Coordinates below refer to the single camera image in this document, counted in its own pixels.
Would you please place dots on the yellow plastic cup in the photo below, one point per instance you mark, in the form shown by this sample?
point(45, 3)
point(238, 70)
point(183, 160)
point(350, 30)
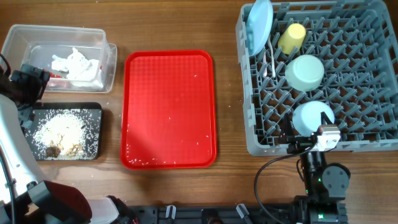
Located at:
point(292, 39)

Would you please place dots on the black plastic tray bin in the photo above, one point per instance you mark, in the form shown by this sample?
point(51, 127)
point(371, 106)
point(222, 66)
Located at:
point(96, 109)

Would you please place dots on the white plastic spoon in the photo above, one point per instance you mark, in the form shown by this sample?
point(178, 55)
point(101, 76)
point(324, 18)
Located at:
point(272, 57)

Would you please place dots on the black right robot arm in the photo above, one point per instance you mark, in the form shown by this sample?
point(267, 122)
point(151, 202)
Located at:
point(325, 184)

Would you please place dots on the clear plastic bin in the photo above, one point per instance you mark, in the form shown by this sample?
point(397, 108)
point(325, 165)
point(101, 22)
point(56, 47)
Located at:
point(34, 45)

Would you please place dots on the light blue bowl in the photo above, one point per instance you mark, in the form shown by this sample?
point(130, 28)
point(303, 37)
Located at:
point(307, 117)

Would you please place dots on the white napkin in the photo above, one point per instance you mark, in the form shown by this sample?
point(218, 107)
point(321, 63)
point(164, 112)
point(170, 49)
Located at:
point(82, 72)

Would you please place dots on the green small plate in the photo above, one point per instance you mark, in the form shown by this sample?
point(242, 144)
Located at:
point(305, 73)

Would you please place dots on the grey dishwasher rack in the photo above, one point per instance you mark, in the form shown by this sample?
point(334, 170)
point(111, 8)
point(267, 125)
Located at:
point(357, 45)

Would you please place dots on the red snack wrapper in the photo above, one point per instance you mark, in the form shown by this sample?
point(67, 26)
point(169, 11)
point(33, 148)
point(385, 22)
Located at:
point(55, 75)

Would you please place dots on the white plastic fork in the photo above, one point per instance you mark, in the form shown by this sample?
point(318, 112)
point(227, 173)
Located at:
point(264, 61)

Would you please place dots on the red serving tray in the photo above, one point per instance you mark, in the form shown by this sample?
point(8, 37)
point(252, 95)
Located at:
point(169, 112)

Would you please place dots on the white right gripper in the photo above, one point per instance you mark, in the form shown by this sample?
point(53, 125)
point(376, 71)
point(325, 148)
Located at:
point(287, 135)

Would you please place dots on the food scraps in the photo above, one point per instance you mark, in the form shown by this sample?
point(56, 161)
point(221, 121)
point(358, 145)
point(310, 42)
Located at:
point(62, 137)

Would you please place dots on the light blue dinner plate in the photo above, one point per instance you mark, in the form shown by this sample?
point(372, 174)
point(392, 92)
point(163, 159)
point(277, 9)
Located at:
point(258, 26)

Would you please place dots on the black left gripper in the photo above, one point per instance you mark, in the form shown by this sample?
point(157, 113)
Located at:
point(35, 79)

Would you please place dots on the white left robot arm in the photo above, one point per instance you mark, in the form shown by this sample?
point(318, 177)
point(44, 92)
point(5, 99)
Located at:
point(27, 196)

